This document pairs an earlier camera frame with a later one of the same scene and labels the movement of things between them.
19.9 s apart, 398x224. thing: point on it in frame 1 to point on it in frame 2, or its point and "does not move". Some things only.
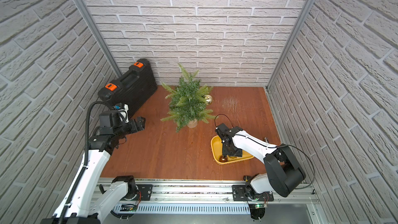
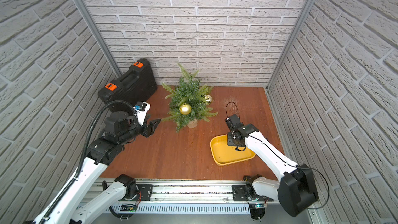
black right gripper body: (230, 152) to (230, 140)
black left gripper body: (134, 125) to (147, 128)
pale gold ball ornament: (208, 99) does not move
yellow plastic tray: (217, 150) does not move
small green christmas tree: (187, 101) does not move
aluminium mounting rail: (210, 196) does not move
